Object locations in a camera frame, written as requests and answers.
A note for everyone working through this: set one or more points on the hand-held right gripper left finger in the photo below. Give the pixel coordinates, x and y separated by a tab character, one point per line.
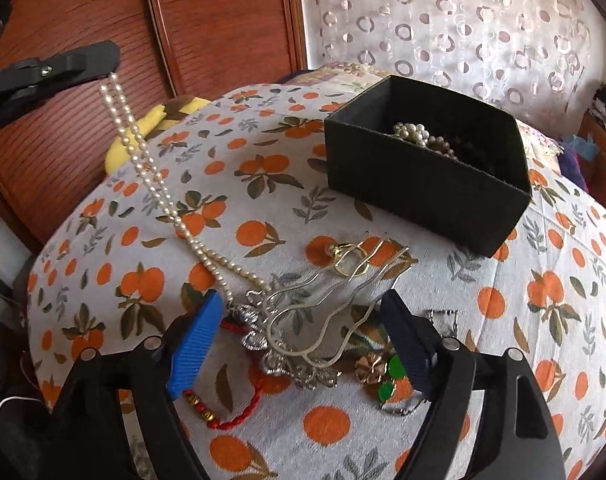
195	350

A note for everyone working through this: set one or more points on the dark clothing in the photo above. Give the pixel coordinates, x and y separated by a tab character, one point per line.
8	385

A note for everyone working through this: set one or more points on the orange print cloth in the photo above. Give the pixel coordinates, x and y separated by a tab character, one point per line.
263	195

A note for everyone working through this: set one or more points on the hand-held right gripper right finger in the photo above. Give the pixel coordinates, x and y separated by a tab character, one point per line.
408	350

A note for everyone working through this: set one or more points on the yellow plush toy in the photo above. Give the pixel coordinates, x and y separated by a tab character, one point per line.
133	135

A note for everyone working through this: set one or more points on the circle pattern sheer curtain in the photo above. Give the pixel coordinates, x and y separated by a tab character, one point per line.
443	25

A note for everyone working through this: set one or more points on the gold flower green brooch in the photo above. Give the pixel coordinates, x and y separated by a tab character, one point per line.
378	372

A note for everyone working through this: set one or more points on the black jewelry box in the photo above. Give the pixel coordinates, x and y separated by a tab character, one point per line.
423	190

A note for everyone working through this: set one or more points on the wooden wardrobe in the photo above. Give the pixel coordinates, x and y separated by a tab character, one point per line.
208	20

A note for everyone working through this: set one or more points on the silver hair comb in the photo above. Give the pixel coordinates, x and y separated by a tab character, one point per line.
293	330

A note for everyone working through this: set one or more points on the floral quilt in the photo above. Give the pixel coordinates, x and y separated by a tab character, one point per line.
333	77

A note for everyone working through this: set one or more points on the teal bag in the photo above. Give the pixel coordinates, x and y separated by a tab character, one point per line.
583	142

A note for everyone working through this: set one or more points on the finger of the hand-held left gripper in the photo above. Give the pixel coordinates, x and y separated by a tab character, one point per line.
83	62

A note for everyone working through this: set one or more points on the blue blanket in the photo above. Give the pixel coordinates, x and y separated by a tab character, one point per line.
573	167

